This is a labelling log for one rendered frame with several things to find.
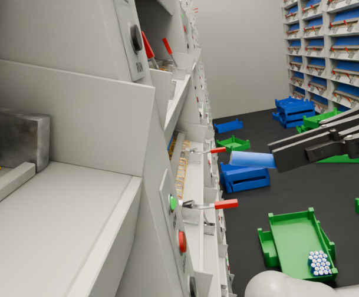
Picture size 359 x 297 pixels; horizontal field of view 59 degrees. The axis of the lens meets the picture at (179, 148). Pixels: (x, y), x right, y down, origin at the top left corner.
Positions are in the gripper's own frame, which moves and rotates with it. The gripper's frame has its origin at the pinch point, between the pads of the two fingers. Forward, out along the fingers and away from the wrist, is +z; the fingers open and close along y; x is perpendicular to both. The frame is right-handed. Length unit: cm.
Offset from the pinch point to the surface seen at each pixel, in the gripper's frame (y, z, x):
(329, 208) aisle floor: -125, -31, 91
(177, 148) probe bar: -31.8, 20.0, 3.2
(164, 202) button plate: 19.4, 13.1, -7.4
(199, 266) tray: 5.6, 16.4, 8.3
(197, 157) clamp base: -30.9, 16.4, 6.6
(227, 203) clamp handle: -4.7, 11.2, 6.5
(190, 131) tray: -48, 18, 4
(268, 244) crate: -99, 8, 84
